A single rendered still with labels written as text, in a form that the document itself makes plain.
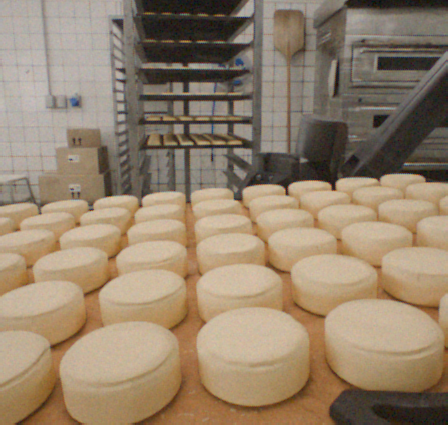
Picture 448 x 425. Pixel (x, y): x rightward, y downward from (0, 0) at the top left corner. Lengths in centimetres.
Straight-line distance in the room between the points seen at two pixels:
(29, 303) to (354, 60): 338
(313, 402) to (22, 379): 12
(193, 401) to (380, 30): 354
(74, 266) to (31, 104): 446
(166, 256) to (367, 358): 16
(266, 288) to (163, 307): 6
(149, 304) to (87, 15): 444
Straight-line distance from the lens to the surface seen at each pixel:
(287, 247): 30
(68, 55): 462
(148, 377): 18
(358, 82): 352
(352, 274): 25
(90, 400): 18
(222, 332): 20
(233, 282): 24
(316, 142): 62
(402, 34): 372
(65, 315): 25
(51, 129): 468
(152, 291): 24
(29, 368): 20
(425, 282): 26
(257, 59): 158
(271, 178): 56
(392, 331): 20
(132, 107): 153
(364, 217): 37
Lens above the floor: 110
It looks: 13 degrees down
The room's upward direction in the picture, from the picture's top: straight up
